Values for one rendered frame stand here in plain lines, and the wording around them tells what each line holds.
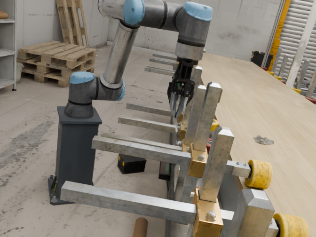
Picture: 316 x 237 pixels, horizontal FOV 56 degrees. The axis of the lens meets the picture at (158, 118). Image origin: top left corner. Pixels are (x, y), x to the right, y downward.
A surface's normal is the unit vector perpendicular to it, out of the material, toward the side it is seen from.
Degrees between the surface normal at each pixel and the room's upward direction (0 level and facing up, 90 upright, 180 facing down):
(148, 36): 90
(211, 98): 90
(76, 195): 90
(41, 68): 90
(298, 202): 0
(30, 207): 0
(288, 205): 0
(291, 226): 27
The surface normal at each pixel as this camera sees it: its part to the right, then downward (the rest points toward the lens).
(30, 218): 0.18, -0.92
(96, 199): -0.06, 0.34
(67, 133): 0.37, 0.39
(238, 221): -0.98, -0.18
